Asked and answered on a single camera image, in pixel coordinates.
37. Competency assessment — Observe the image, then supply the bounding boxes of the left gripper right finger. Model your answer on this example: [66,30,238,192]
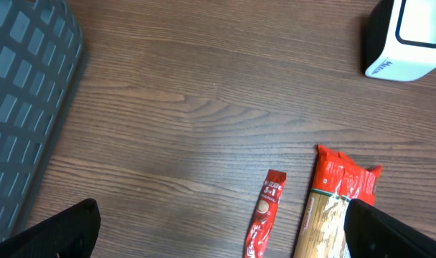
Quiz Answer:
[344,199,436,258]

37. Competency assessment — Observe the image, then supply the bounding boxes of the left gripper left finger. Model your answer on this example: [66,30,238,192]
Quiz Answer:
[0,199,101,258]

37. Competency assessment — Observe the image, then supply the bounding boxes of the spaghetti pack orange ends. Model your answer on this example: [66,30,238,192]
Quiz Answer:
[293,145,382,258]

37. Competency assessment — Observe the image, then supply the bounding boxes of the red chocolate bar wrapper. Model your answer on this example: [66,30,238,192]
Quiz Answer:
[243,170,287,258]

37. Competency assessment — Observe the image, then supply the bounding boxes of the white barcode scanner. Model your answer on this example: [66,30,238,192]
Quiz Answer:
[365,0,436,82]

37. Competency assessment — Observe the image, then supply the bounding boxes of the grey plastic mesh basket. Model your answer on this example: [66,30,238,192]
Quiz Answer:
[0,0,87,242]

